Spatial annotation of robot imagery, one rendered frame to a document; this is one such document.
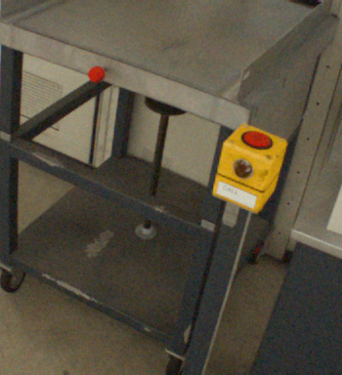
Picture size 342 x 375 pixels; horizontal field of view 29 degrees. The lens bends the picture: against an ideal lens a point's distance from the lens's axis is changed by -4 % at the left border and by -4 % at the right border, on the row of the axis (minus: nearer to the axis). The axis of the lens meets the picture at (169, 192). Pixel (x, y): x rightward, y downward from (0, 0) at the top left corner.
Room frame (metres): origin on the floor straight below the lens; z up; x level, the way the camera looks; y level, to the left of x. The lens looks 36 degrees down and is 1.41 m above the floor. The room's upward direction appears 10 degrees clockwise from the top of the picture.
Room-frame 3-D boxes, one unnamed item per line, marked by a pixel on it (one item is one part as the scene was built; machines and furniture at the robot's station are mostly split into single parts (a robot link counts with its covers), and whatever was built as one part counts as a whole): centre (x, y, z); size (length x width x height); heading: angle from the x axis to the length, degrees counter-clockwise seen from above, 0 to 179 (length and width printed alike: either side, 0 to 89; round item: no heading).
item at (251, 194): (0.89, -0.11, 0.85); 0.08 x 0.08 x 0.10; 69
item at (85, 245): (1.52, 0.05, 0.46); 0.64 x 0.58 x 0.66; 159
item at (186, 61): (1.52, 0.05, 0.82); 0.68 x 0.62 x 0.06; 159
